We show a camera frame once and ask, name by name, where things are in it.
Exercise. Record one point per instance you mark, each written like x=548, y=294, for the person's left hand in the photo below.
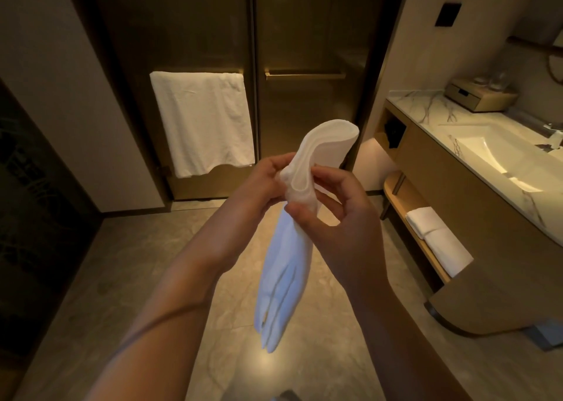
x=239, y=211

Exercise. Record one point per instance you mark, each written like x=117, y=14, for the person's right hand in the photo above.
x=356, y=242

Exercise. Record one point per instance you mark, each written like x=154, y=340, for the person's left thumb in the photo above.
x=278, y=162

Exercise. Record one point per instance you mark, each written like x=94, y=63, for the person's right middle finger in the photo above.
x=327, y=198

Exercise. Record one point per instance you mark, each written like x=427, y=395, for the person's right thumb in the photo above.
x=308, y=220

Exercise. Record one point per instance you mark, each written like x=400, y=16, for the white rubber glove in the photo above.
x=286, y=255

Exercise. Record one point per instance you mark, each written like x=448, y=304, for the person's left forearm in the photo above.
x=171, y=321

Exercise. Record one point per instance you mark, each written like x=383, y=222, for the person's right forearm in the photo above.
x=400, y=348

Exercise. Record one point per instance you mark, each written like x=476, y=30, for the white hanging bath towel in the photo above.
x=202, y=123

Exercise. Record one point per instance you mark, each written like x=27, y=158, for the gold door towel bar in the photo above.
x=303, y=76
x=198, y=69

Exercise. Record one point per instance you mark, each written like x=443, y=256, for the black hair dryer bag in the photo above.
x=394, y=131

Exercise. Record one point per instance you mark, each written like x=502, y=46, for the small folded white towel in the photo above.
x=422, y=221

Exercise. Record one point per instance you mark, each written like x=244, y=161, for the large folded white towel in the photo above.
x=448, y=252

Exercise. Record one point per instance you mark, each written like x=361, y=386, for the bronze glass shower door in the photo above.
x=176, y=27
x=308, y=31

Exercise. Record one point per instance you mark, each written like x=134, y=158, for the wooden vanity cabinet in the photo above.
x=475, y=238

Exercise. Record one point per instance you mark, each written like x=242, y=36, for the white sink basin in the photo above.
x=497, y=154

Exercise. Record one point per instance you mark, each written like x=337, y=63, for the beige amenity tray box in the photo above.
x=477, y=97

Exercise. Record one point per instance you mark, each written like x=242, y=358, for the clear drinking glass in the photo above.
x=500, y=82
x=480, y=81

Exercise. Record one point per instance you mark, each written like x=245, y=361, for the chrome faucet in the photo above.
x=552, y=137

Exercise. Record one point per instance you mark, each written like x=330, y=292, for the dark patterned door panel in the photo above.
x=39, y=238

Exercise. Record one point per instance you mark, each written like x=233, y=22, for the dark framed vanity mirror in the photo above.
x=534, y=46

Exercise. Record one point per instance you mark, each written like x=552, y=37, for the grey bathroom scale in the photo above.
x=545, y=335

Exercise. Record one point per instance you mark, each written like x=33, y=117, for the black wall switch panel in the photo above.
x=448, y=14

